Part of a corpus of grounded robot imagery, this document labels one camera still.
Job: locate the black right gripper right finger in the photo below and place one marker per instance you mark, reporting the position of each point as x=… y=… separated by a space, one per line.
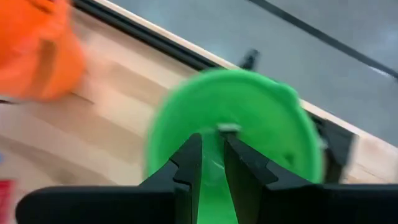
x=311 y=205

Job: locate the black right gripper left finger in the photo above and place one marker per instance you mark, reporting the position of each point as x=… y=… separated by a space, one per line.
x=93 y=205

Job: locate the red skittles candy pack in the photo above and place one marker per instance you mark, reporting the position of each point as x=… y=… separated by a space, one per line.
x=6 y=199

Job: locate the green plastic bucket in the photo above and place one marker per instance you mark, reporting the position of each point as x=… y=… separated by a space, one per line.
x=248 y=102

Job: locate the black table clamp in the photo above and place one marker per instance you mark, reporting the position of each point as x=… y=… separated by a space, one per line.
x=250 y=59

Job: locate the orange plastic bucket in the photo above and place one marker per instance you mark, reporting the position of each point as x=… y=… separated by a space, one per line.
x=31 y=46

